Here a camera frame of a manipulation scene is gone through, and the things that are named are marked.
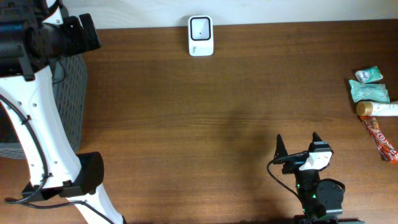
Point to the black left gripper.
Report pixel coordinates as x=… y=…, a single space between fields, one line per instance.
x=66 y=31

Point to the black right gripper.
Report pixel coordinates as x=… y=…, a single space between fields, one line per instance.
x=296 y=158

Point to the white cream tube gold cap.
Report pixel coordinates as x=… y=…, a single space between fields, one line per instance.
x=370 y=108

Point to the green wet wipes pack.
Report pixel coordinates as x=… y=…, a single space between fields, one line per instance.
x=370 y=92

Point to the orange chocolate bar wrapper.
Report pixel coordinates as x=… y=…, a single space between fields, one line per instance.
x=386 y=149

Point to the small teal tissue pack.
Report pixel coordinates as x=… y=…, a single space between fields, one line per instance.
x=369 y=75

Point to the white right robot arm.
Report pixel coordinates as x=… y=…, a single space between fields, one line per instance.
x=321 y=199

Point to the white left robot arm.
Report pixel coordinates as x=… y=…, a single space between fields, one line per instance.
x=27 y=96

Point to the white barcode scanner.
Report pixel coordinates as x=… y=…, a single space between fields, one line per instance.
x=200 y=36

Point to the grey plastic mesh basket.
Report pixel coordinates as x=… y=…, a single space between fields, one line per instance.
x=69 y=93

